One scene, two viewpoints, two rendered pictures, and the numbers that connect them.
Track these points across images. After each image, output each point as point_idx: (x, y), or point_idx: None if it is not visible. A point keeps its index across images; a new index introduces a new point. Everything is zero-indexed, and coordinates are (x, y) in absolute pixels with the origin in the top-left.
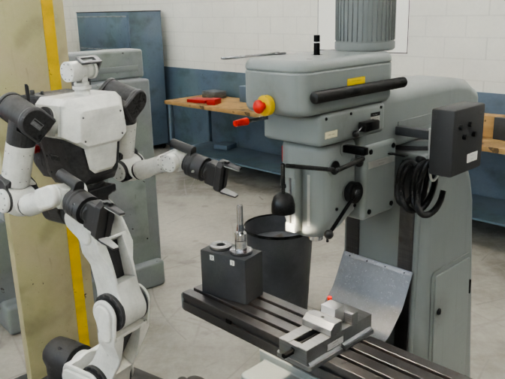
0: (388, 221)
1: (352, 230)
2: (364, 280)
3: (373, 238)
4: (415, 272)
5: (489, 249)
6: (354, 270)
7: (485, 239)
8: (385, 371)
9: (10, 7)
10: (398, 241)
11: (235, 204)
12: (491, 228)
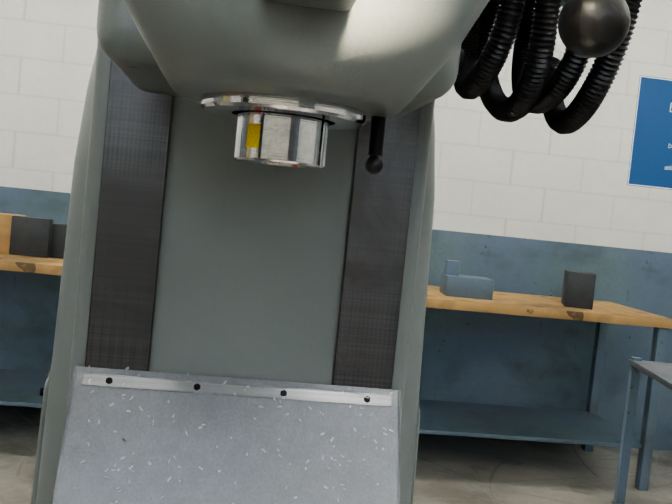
0: (301, 210)
1: (123, 271)
2: (202, 469)
3: (224, 291)
4: (402, 391)
5: (19, 454)
6: (144, 436)
7: (2, 440)
8: None
9: None
10: (344, 283)
11: None
12: (1, 422)
